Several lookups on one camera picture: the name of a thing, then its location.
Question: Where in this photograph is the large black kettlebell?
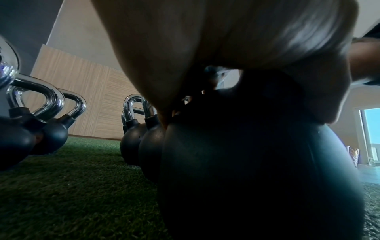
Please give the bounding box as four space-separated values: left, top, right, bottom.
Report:
157 68 366 240

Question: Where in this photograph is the person's left hand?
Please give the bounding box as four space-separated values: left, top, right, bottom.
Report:
90 0 360 129

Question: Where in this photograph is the glass door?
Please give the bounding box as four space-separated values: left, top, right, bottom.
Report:
357 108 380 165

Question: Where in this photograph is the person's right forearm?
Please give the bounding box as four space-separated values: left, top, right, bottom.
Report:
347 30 380 86

